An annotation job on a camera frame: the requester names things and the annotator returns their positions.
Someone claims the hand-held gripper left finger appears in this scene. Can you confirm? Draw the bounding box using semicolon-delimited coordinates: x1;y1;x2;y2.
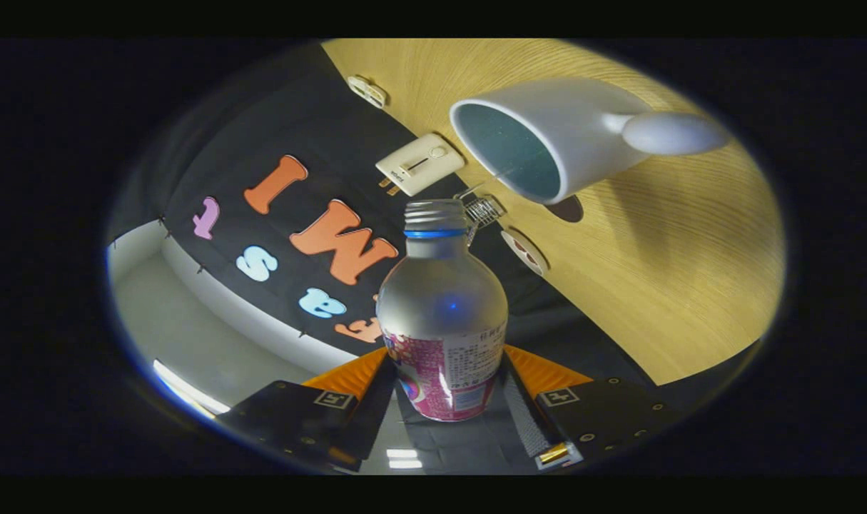
218;348;398;472

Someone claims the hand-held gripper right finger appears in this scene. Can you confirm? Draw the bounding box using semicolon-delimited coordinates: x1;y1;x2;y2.
502;345;673;472

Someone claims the silver juice bottle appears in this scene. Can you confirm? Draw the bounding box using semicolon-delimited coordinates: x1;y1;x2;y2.
376;199;509;422

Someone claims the dark brown round coaster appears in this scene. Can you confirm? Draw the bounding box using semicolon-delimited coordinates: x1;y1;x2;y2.
547;194;584;223

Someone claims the white cup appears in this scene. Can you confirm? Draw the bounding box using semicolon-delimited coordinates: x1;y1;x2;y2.
450;77;730;206

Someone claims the white oval plate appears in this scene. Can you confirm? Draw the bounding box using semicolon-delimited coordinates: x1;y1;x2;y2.
501;228;549;277

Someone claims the wooden table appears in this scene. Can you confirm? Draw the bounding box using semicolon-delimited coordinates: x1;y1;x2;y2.
321;39;786;386

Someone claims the white toaster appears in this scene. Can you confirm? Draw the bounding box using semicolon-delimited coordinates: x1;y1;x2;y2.
375;133;466;197

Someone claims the black backdrop cloth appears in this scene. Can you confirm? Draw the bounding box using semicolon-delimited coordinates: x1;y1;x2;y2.
108;43;662;472

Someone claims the white divided condiment dish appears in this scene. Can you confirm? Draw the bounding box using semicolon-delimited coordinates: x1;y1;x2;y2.
347;75;388;109

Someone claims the metal wire holder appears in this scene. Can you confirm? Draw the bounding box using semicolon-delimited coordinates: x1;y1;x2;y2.
465;195;507;245

